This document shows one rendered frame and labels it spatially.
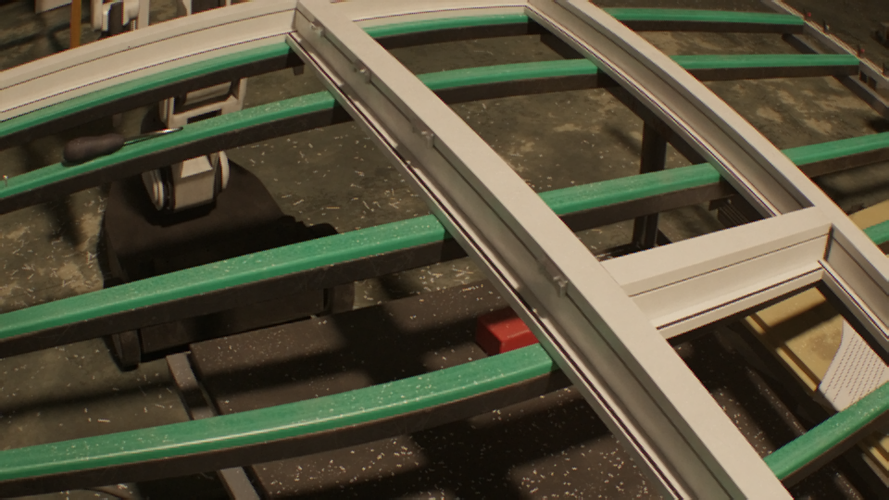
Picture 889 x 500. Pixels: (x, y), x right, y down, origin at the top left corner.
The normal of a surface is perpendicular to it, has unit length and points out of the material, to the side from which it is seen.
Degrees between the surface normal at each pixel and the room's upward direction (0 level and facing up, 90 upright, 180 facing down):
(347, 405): 0
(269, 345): 0
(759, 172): 90
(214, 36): 90
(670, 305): 90
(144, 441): 0
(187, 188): 106
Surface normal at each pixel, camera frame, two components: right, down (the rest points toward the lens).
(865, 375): 0.04, -0.84
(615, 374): -0.91, 0.18
